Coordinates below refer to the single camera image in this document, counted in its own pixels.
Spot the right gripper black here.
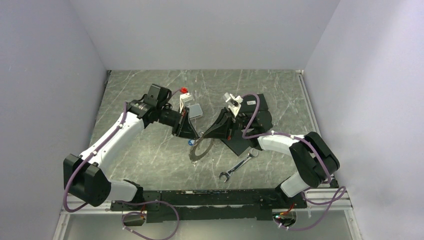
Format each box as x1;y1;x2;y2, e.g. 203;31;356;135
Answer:
202;107;253;141

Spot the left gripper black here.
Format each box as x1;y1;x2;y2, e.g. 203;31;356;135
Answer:
156;105;199;141

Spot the numbered metal ring disc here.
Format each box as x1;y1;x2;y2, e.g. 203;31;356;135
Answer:
188;137;214;163

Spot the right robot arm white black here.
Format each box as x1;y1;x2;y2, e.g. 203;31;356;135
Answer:
201;108;340;208

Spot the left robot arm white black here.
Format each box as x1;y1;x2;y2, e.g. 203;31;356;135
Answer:
63;84;199;213

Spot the small white grey box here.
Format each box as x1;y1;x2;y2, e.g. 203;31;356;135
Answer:
188;103;203;120

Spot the black rectangular pad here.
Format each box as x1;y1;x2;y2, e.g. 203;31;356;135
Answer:
221;137;250;157

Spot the black box with label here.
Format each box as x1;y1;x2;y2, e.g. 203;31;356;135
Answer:
238;93;269;115

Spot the silver combination wrench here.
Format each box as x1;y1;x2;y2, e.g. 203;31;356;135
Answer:
218;148;259;183

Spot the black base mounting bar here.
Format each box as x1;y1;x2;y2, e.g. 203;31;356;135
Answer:
109;187;308;223

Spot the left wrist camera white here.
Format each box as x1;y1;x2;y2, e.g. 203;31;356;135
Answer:
179;87;195;113

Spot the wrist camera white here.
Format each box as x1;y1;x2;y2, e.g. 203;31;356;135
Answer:
223;92;243;117
179;87;195;113

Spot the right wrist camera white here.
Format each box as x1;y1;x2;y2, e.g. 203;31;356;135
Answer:
223;92;243;117

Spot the aluminium frame rail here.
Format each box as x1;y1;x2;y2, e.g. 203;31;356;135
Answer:
52;190;362;240

